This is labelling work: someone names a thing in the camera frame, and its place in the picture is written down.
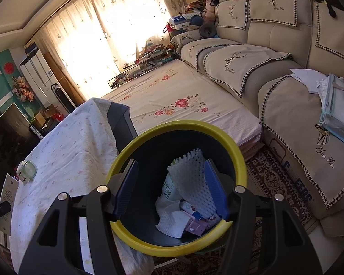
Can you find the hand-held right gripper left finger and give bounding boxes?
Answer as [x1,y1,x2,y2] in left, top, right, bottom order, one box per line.
[19,159,139,275]

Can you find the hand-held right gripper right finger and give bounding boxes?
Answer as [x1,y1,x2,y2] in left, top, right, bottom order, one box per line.
[204,159,323,275]

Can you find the cream floral drink carton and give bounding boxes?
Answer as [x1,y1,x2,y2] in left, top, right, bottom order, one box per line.
[180,201,222,224]

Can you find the white foam net sleeve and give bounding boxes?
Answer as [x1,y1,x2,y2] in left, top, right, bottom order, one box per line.
[168,148,218,220]

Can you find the pink milk carton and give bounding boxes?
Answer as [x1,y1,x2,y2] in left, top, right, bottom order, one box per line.
[183,216,215,237]

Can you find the white bottle with green label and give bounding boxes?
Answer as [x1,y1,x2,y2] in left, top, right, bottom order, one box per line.
[162,172,184,202]

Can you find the white paper towel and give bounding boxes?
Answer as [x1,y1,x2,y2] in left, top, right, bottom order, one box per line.
[155,196,195,238]

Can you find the yellow rimmed black bin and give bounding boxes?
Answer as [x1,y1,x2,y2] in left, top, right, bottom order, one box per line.
[105,120,248,257]

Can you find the grey chair back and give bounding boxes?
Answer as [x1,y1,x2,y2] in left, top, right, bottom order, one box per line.
[107,102,139,149]

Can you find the dotted white tablecloth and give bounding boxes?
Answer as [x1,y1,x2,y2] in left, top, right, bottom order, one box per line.
[10,97,155,275]

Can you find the floral printed mattress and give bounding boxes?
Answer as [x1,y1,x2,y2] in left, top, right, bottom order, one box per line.
[100,60,263,161]

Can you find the small round white jar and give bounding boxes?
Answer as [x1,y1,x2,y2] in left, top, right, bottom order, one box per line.
[17,160,37,182]

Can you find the cardboard boxes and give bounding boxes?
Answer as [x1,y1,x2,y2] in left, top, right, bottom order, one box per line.
[31,104,61,129]

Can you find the black tower fan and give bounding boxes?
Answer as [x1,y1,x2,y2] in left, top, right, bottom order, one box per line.
[50,83,75,112]

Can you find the white paper leaflet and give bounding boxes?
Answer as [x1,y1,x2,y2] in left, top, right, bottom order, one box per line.
[0,173,19,235]

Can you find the black television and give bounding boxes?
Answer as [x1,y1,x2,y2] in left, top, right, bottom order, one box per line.
[0,103,41,204]

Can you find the cluttered glass coffee table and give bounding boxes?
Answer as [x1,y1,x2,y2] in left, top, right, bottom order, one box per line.
[107,44,178,88]

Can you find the beige sofa with deer covers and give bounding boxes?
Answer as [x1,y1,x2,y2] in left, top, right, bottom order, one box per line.
[170,0,344,235]

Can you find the artificial flower decoration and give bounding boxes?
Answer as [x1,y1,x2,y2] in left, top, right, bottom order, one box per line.
[13,76,35,102]

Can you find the stack of papers and folders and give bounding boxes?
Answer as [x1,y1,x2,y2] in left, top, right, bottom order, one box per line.
[289,68,344,152]

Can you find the white cabinet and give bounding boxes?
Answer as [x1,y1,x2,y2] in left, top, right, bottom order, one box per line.
[19,49,61,104]

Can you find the grey neck pillow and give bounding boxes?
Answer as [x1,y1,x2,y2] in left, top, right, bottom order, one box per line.
[199,23,217,39]

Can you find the sheer embroidered curtain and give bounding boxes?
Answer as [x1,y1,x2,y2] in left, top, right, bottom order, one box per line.
[34,0,187,104]

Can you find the star patterned bag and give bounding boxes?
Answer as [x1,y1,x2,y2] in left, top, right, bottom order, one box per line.
[169,14,195,30]

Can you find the black plush toy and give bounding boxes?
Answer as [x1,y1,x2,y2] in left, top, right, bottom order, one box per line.
[307,0,344,18]

